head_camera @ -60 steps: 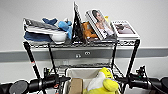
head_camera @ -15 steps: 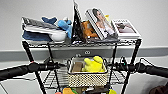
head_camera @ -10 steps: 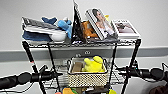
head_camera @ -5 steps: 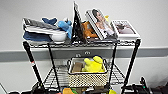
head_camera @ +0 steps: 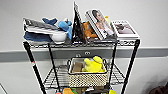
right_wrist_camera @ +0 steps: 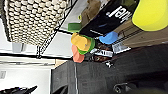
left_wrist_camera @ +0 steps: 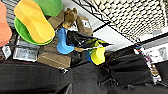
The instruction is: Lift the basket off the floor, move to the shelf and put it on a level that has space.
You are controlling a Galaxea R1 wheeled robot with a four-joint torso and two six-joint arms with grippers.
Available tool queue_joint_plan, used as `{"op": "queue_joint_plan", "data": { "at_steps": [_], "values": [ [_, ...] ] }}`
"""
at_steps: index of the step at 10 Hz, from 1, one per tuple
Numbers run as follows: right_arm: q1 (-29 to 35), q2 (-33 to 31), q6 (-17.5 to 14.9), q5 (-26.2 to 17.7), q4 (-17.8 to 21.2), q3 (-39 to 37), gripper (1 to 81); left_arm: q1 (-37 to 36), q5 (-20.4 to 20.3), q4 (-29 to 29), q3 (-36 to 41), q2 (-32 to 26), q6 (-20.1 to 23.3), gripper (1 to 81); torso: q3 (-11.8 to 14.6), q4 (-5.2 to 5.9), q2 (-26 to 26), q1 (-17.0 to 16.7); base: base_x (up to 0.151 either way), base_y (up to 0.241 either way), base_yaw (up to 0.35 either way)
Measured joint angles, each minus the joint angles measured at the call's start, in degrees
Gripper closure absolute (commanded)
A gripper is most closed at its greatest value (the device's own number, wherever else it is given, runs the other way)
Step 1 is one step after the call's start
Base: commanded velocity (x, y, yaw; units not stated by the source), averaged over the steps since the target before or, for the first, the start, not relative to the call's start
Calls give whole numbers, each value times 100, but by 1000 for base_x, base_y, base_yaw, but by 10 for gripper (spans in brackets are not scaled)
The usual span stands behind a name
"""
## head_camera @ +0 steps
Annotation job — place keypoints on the yellow plush toy black stripes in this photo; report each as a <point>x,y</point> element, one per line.
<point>93,64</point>

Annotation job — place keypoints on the orange plush toy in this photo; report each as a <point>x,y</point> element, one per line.
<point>89,30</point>

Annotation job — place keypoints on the magazine with face print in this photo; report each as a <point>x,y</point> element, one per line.
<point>102,25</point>

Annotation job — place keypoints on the yellow round toy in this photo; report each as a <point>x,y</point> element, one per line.
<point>112,92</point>

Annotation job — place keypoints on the pale basket with dark spots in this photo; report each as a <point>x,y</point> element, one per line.
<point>87,80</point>

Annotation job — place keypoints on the small yellow item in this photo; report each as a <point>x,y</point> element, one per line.
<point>106,18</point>

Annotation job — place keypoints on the salmon orange toy block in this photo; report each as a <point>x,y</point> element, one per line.
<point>58,92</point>

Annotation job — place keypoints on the long grey wall band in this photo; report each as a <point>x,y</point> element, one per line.
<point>13,55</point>

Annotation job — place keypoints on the dark blue folded cloth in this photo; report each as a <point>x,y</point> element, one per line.
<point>34,37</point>

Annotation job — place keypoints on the white wall outlet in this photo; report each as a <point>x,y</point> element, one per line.
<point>87,52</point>

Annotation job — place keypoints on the white bowl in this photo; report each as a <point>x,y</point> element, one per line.
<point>59,36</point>

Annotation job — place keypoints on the blue plush toy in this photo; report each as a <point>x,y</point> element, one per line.
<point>65,26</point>

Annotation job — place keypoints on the tan flat box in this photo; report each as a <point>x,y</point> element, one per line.
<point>77,67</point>

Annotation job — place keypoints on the grey round wall outlet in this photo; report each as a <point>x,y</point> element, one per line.
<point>78,55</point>

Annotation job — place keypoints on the yellow orange toy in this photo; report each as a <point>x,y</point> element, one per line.
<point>68,91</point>

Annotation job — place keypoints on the white book with photo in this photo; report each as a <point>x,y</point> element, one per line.
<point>124,28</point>

